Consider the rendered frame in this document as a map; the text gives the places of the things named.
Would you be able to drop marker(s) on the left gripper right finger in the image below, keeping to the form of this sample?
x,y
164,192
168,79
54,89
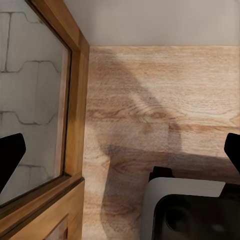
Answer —
x,y
232,149

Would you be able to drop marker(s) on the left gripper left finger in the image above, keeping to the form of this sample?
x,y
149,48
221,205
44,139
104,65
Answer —
x,y
12,149

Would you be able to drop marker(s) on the door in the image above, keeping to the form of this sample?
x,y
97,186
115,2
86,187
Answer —
x,y
44,63

